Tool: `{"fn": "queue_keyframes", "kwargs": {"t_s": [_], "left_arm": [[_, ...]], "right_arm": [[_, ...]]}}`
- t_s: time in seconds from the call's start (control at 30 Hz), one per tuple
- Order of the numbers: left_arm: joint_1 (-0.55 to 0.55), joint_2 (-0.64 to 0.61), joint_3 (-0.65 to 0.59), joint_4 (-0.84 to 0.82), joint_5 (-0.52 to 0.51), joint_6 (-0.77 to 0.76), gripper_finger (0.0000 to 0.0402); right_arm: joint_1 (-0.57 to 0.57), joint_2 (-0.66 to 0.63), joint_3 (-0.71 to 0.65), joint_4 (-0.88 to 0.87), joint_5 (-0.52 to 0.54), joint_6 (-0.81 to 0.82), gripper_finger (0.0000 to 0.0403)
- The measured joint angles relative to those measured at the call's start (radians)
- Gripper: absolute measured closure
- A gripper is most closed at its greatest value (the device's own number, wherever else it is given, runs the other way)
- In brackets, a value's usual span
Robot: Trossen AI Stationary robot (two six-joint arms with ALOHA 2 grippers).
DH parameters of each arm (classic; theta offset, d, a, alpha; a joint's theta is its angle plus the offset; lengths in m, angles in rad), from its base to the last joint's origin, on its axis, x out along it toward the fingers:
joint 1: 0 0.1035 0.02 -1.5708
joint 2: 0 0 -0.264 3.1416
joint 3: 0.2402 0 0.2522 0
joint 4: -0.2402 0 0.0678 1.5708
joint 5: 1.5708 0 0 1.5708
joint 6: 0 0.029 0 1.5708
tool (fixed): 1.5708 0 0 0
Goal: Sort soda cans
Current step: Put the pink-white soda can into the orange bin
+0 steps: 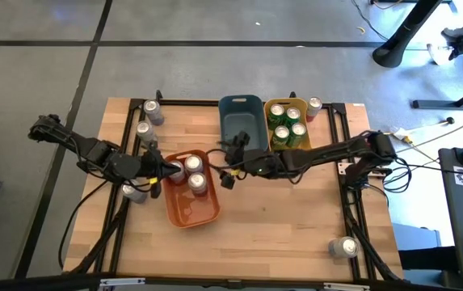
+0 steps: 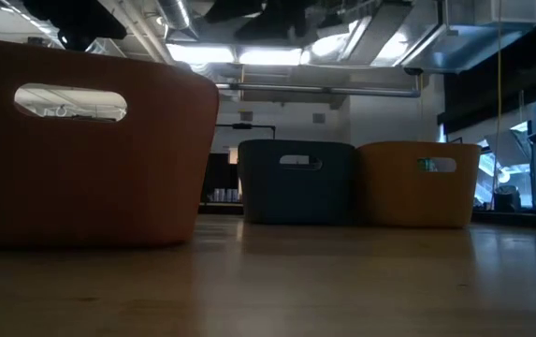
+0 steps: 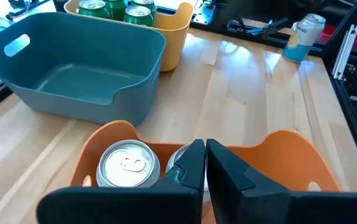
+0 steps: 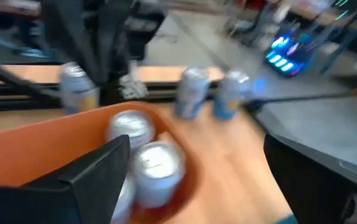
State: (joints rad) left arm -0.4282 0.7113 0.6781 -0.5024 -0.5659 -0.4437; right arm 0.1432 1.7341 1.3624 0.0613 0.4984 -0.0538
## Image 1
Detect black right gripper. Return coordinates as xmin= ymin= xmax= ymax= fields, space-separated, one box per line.
xmin=225 ymin=131 xmax=287 ymax=179

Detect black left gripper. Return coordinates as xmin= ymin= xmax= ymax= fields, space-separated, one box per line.
xmin=112 ymin=152 xmax=184 ymax=182

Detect teal plastic bin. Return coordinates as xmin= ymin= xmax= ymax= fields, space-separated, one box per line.
xmin=217 ymin=95 xmax=271 ymax=153

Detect silver cans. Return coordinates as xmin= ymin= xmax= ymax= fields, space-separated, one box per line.
xmin=187 ymin=172 xmax=208 ymax=197

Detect blue white Spindrift can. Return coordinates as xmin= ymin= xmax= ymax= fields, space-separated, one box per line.
xmin=142 ymin=99 xmax=166 ymax=126
xmin=135 ymin=120 xmax=158 ymax=143
xmin=327 ymin=236 xmax=360 ymax=259
xmin=120 ymin=182 xmax=149 ymax=205

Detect orange plastic bin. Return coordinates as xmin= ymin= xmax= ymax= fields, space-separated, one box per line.
xmin=161 ymin=149 xmax=221 ymax=229

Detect yellow plastic bin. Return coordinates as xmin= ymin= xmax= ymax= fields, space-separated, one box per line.
xmin=263 ymin=96 xmax=313 ymax=151

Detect black stand leg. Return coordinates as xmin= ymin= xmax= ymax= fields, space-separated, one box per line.
xmin=372 ymin=0 xmax=444 ymax=69

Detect grey blue box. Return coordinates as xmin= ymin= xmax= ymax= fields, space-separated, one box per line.
xmin=392 ymin=224 xmax=442 ymax=251

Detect black desk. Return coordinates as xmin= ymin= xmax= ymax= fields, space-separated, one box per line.
xmin=411 ymin=78 xmax=463 ymax=111

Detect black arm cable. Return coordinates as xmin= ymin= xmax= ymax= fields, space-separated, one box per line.
xmin=57 ymin=179 xmax=111 ymax=271

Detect black cable bundle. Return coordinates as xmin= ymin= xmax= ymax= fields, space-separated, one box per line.
xmin=382 ymin=155 xmax=415 ymax=194

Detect white cable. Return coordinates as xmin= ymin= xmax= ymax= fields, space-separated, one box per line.
xmin=392 ymin=103 xmax=463 ymax=154

